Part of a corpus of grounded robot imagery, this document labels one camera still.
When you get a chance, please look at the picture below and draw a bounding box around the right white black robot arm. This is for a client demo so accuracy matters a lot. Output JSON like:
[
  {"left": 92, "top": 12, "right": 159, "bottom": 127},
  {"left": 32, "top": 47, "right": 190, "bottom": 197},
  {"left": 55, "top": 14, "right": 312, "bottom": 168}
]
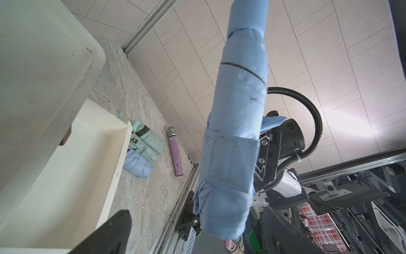
[{"left": 252, "top": 119, "right": 305, "bottom": 207}]

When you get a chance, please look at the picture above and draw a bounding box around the white three-drawer cabinet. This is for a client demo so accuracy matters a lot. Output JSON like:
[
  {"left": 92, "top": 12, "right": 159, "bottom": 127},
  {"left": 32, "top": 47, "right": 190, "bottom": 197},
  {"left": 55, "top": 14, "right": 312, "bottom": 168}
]
[{"left": 1, "top": 1, "right": 132, "bottom": 254}]

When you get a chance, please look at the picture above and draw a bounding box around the aluminium mounting rail frame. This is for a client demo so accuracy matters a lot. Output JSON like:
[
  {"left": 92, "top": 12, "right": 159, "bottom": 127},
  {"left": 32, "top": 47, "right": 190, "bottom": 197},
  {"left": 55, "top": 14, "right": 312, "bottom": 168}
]
[{"left": 148, "top": 147, "right": 406, "bottom": 254}]

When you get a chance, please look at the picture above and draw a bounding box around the green plastic bin outside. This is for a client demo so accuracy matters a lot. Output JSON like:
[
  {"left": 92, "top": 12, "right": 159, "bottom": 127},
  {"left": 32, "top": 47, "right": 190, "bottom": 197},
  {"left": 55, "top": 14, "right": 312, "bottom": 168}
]
[{"left": 245, "top": 219, "right": 260, "bottom": 254}]

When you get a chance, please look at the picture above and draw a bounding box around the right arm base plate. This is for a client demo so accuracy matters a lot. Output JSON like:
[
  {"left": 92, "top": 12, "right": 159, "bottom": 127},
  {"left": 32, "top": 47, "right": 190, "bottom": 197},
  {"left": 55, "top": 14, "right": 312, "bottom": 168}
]
[{"left": 175, "top": 190, "right": 202, "bottom": 241}]

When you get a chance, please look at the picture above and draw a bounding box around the spare pink umbrella outside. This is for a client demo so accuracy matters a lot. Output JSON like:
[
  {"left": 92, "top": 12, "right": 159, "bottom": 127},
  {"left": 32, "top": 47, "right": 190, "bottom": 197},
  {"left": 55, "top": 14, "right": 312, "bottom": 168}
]
[{"left": 225, "top": 240, "right": 244, "bottom": 254}]

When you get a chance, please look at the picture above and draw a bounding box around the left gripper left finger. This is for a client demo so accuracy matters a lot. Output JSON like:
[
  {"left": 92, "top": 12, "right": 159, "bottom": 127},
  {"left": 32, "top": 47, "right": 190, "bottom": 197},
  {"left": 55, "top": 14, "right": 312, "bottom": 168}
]
[{"left": 69, "top": 210, "right": 132, "bottom": 254}]

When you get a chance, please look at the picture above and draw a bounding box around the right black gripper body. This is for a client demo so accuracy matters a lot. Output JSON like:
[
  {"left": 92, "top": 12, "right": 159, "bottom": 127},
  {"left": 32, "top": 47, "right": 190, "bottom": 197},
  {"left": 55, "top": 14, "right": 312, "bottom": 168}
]
[{"left": 254, "top": 119, "right": 305, "bottom": 192}]

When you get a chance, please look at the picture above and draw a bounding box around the green folded umbrella right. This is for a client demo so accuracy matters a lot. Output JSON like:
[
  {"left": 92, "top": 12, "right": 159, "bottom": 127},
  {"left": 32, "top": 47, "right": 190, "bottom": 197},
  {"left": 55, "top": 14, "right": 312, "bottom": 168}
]
[{"left": 132, "top": 121, "right": 166, "bottom": 155}]

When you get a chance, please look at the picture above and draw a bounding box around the blue umbrella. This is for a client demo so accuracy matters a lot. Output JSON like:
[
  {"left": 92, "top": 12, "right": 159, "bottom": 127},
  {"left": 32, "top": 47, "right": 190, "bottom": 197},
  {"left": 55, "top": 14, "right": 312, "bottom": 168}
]
[
  {"left": 123, "top": 149, "right": 153, "bottom": 178},
  {"left": 193, "top": 1, "right": 285, "bottom": 240}
]

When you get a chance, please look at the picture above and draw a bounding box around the green folded umbrella left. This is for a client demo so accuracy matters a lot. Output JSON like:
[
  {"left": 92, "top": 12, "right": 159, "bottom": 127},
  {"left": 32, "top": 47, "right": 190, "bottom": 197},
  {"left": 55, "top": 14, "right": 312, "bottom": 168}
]
[{"left": 129, "top": 133, "right": 159, "bottom": 166}]

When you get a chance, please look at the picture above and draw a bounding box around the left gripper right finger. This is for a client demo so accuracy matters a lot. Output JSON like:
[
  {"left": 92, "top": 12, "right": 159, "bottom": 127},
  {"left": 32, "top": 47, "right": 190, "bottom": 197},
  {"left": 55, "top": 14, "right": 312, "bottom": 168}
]
[{"left": 261, "top": 207, "right": 324, "bottom": 254}]

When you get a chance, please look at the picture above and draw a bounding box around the green folded umbrella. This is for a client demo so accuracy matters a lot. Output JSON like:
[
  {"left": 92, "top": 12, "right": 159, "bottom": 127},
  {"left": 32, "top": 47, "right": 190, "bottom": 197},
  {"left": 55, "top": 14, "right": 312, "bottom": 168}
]
[
  {"left": 129, "top": 133, "right": 159, "bottom": 166},
  {"left": 132, "top": 121, "right": 166, "bottom": 155}
]

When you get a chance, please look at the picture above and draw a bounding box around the purple glitter bottle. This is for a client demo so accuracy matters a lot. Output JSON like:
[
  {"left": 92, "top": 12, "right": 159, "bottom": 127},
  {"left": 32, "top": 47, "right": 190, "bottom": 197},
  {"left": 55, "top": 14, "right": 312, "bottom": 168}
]
[{"left": 167, "top": 126, "right": 184, "bottom": 176}]

